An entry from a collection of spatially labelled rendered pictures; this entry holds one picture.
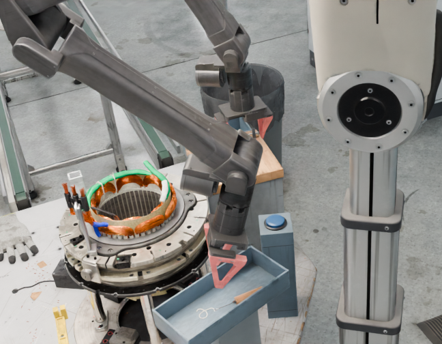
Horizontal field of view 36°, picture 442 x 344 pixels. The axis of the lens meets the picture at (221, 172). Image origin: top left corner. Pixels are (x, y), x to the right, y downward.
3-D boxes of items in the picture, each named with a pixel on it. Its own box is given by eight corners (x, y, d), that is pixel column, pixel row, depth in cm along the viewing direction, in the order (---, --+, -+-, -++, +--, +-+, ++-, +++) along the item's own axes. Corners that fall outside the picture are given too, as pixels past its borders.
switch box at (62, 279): (65, 271, 181) (59, 255, 178) (99, 274, 179) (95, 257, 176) (55, 287, 176) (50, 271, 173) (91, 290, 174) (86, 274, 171)
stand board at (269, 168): (186, 153, 174) (185, 146, 173) (256, 136, 177) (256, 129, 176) (207, 196, 158) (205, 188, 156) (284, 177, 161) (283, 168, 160)
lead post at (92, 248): (88, 256, 136) (75, 210, 129) (89, 248, 138) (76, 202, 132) (97, 255, 136) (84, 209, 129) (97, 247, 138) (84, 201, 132)
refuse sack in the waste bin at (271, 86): (197, 139, 341) (187, 75, 321) (267, 119, 350) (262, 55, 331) (225, 177, 310) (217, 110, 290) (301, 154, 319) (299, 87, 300)
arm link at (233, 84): (247, 67, 152) (253, 56, 157) (217, 67, 154) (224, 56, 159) (249, 95, 156) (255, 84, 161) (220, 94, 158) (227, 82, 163)
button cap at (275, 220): (267, 229, 147) (266, 225, 146) (265, 218, 150) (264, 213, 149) (285, 227, 147) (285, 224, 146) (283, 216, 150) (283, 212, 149)
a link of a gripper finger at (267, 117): (238, 136, 170) (234, 102, 165) (265, 129, 171) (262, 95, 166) (247, 149, 165) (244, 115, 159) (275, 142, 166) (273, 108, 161)
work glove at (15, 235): (-11, 222, 203) (-13, 215, 202) (28, 209, 206) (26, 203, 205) (-3, 271, 184) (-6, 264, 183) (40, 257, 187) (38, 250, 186)
